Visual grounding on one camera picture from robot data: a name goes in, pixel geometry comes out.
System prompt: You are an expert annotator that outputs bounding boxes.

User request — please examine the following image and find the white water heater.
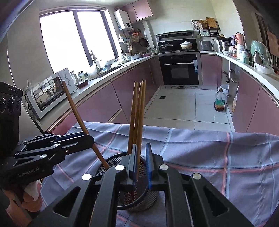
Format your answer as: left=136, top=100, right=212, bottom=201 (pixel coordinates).
left=114, top=9, right=132, bottom=31

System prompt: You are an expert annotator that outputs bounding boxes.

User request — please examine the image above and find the pink kettle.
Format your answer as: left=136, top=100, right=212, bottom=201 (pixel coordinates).
left=235, top=32, right=245, bottom=46

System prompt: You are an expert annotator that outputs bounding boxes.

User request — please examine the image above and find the white ceramic pot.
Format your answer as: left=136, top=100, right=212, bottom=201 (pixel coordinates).
left=179, top=41, right=193, bottom=50

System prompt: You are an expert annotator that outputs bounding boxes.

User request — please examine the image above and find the wooden chopstick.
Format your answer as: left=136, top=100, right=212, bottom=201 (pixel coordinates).
left=127, top=81, right=139, bottom=155
left=133, top=82, right=142, bottom=144
left=62, top=81, right=109, bottom=170
left=136, top=79, right=147, bottom=166

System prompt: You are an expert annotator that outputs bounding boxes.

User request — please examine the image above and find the black built-in oven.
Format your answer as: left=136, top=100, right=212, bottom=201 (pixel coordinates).
left=158, top=52, right=202, bottom=88

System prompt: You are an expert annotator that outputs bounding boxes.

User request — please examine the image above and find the left hand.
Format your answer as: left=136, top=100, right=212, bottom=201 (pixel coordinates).
left=2, top=180, right=43, bottom=226

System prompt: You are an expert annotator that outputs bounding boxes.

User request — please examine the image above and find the black range hood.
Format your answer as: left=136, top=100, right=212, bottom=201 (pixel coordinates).
left=155, top=30, right=197, bottom=43

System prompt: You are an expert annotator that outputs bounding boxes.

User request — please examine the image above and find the wooden cutting board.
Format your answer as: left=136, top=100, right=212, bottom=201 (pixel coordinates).
left=206, top=17, right=218, bottom=29

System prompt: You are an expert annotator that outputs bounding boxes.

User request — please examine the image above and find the wooden chopstick in cup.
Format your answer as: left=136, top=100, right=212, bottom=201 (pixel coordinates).
left=133, top=82, right=142, bottom=144
left=127, top=81, right=139, bottom=155
left=136, top=79, right=147, bottom=166

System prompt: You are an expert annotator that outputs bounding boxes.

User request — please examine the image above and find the white microwave oven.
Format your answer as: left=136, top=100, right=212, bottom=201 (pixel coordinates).
left=26, top=68, right=77, bottom=119

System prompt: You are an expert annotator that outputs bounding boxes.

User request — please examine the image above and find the black hanging pan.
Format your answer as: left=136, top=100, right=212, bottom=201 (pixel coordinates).
left=139, top=32, right=149, bottom=48

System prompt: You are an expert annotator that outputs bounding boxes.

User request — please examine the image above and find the pink upper cabinet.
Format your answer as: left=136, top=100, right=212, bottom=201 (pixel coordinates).
left=120, top=0, right=153, bottom=23

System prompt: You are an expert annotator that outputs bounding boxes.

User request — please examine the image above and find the oil bottle on floor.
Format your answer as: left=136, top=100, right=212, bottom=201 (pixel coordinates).
left=214, top=88, right=226, bottom=112

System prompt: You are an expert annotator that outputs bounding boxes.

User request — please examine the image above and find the black lidded pot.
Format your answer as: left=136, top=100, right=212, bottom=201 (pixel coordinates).
left=159, top=43, right=174, bottom=53

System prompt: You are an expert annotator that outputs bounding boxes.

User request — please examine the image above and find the green mesh food cover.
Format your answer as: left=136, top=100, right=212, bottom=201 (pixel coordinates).
left=251, top=40, right=272, bottom=67

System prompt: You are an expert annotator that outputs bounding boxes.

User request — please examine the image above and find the steel pot on counter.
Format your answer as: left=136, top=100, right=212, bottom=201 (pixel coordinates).
left=218, top=38, right=231, bottom=52

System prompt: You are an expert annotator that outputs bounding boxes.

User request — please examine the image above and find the black mesh utensil cup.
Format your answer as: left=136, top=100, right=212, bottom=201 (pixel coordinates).
left=95, top=152, right=159, bottom=213

